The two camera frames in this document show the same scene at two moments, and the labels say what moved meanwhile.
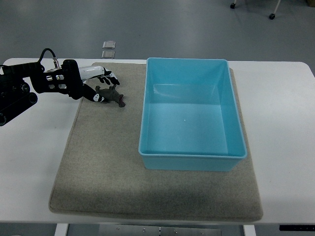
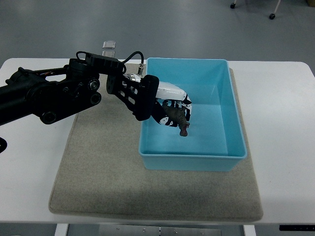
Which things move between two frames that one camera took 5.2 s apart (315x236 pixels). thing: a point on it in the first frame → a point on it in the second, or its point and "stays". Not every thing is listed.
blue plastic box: x=190 y=119 stays
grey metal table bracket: x=112 y=230 stays
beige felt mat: x=101 y=172 stays
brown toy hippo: x=110 y=94 → x=177 y=114
